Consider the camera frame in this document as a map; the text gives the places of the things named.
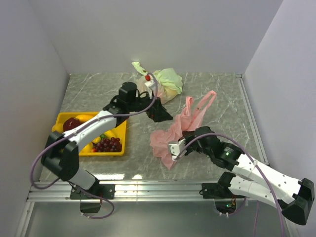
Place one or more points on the yellow mango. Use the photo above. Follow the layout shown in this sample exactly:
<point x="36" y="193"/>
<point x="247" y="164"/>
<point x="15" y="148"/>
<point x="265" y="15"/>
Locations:
<point x="83" y="118"/>

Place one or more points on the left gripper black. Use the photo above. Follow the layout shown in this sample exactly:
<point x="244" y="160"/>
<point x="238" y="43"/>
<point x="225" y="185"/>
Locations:
<point x="158" y="113"/>

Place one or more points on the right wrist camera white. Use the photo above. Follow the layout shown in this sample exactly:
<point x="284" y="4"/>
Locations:
<point x="177" y="149"/>

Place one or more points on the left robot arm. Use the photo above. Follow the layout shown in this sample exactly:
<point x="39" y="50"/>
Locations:
<point x="61" y="154"/>

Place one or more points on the right side aluminium rail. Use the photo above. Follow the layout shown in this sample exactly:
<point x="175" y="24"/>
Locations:
<point x="253" y="124"/>

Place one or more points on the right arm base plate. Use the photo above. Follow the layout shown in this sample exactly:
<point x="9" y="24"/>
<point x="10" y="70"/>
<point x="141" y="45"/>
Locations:
<point x="214" y="191"/>

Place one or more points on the pink plastic bag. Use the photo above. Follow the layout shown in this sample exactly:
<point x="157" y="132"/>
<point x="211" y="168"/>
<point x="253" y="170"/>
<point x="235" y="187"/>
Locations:
<point x="188" y="120"/>

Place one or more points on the aluminium mounting rail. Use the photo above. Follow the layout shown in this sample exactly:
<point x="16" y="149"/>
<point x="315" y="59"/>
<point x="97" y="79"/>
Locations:
<point x="127" y="190"/>

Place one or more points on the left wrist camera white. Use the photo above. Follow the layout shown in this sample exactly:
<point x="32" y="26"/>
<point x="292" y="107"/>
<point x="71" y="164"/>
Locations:
<point x="150" y="85"/>

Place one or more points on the yellow lemon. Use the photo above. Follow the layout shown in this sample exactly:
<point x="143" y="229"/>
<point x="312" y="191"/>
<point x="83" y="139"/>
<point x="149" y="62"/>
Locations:
<point x="58" y="127"/>

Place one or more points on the green plastic bag with fruits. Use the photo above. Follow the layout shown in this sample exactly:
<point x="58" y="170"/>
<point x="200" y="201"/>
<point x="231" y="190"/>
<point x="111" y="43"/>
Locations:
<point x="169" y="82"/>

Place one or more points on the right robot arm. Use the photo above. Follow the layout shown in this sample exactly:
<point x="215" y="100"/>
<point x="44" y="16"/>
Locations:
<point x="248" y="177"/>

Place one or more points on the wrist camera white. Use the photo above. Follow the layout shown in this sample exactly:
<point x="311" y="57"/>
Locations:
<point x="150" y="85"/>
<point x="177" y="149"/>

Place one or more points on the yellow banana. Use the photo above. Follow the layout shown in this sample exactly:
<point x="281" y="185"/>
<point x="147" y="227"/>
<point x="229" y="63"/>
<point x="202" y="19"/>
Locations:
<point x="90" y="146"/>

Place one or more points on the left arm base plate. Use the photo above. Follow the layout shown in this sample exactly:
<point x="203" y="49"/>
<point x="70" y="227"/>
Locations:
<point x="106" y="191"/>

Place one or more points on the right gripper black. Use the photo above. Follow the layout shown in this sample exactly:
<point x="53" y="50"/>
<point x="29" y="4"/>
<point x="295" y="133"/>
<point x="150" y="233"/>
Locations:
<point x="187" y="135"/>

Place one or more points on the red apple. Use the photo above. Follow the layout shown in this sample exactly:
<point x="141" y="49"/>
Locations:
<point x="70" y="124"/>

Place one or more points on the purple grape bunch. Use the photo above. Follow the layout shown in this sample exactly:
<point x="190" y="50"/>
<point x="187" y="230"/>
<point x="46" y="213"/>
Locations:
<point x="108" y="145"/>

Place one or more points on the yellow plastic tray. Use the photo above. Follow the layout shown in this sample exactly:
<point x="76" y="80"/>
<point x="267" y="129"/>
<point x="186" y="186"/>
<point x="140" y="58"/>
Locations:
<point x="119" y="131"/>

